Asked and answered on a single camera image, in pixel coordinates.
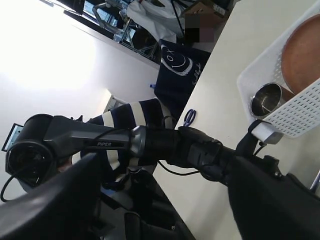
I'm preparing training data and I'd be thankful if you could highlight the dark blue printed bag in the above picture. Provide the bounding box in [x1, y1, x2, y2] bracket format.
[154, 39, 211, 120]

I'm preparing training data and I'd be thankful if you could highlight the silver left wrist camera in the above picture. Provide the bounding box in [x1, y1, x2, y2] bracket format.
[235, 119, 284, 158]

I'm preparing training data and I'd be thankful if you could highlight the blue scissors handle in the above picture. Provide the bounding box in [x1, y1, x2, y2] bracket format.
[183, 108, 197, 127]

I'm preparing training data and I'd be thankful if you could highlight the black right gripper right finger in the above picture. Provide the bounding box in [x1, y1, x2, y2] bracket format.
[227, 157, 320, 240]

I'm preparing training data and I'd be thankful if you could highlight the black cable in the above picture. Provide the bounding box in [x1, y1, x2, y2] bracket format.
[0, 174, 18, 203]

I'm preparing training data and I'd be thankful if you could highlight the stainless steel cup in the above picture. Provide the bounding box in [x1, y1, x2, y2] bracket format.
[249, 82, 286, 119]

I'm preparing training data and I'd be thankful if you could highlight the white perforated plastic basket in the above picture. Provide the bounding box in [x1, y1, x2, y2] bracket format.
[236, 0, 320, 140]

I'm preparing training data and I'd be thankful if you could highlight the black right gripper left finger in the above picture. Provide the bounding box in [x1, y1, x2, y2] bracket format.
[0, 153, 101, 240]

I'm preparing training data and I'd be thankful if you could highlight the white cloth bundle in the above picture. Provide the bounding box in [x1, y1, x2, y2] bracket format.
[126, 0, 185, 43]

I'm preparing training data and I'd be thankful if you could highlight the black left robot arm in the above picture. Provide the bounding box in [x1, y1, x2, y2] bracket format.
[5, 114, 235, 187]

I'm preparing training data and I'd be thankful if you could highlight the brown round plate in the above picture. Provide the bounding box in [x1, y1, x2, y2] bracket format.
[281, 14, 320, 95]

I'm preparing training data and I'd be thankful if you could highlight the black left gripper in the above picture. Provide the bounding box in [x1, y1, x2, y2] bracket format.
[174, 126, 235, 186]

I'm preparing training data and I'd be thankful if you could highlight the cardboard box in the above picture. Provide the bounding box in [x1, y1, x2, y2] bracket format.
[182, 0, 230, 28]

